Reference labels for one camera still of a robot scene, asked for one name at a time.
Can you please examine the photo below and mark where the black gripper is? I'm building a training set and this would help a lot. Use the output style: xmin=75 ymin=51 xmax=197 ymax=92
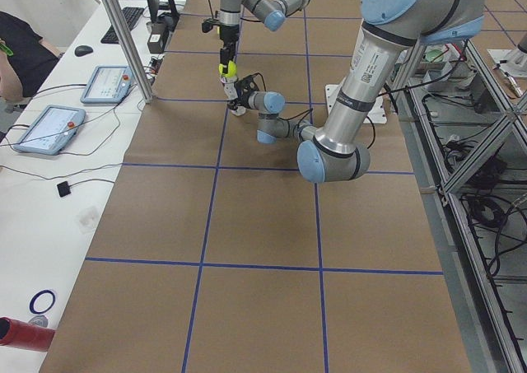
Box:
xmin=219 ymin=26 xmax=240 ymax=64
xmin=236 ymin=86 xmax=258 ymax=109

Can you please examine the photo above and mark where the white tennis ball can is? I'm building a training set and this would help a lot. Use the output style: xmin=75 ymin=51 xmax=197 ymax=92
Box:
xmin=220 ymin=75 xmax=246 ymax=117

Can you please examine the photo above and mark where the yellow tennis ball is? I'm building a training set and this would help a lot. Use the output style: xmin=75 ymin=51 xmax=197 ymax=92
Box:
xmin=218 ymin=60 xmax=237 ymax=78

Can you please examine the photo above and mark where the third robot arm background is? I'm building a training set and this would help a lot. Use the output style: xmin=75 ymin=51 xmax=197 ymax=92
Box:
xmin=488 ymin=35 xmax=526 ymax=78

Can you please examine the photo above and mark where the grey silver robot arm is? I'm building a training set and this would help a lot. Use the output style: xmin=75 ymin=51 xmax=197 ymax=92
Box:
xmin=217 ymin=0 xmax=310 ymax=78
xmin=219 ymin=0 xmax=485 ymax=183

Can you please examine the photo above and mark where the black box white label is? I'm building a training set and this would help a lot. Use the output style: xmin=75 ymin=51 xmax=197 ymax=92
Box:
xmin=147 ymin=22 xmax=169 ymax=54

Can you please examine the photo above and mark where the black computer monitor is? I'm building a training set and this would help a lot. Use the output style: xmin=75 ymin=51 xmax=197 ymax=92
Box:
xmin=147 ymin=0 xmax=180 ymax=30

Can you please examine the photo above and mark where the black keyboard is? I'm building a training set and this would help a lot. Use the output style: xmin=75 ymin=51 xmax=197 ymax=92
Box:
xmin=100 ymin=7 xmax=145 ymax=44

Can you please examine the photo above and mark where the blue teach pendant far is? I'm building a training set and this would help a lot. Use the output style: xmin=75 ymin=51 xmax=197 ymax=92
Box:
xmin=80 ymin=66 xmax=133 ymax=105

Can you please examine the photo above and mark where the blue teach pendant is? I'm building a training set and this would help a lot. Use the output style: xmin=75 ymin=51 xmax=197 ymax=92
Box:
xmin=13 ymin=105 xmax=86 ymax=156
xmin=80 ymin=66 xmax=133 ymax=105

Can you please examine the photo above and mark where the black computer mouse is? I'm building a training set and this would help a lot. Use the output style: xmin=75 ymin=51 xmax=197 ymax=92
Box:
xmin=74 ymin=44 xmax=94 ymax=57

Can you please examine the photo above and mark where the blue teach pendant near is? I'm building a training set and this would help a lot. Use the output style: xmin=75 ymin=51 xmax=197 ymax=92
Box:
xmin=13 ymin=105 xmax=86 ymax=156

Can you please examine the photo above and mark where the person in black shirt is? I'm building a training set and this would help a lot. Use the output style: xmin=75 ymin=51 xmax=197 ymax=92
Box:
xmin=1 ymin=12 xmax=62 ymax=102

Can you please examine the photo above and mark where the small black square pad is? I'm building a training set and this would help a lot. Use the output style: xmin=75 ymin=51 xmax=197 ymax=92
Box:
xmin=57 ymin=181 xmax=73 ymax=198

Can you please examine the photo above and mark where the blue tape roll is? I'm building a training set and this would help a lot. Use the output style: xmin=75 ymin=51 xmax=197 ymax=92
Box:
xmin=29 ymin=289 xmax=57 ymax=315

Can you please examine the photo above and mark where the red cylinder bottle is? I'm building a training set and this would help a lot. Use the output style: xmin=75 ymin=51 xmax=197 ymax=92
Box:
xmin=1 ymin=317 xmax=55 ymax=352

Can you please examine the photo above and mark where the aluminium frame post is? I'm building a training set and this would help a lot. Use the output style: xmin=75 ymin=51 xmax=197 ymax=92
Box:
xmin=102 ymin=0 xmax=153 ymax=104

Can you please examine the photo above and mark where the aluminium frame rail structure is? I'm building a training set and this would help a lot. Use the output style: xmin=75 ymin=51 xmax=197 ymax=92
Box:
xmin=388 ymin=31 xmax=526 ymax=372

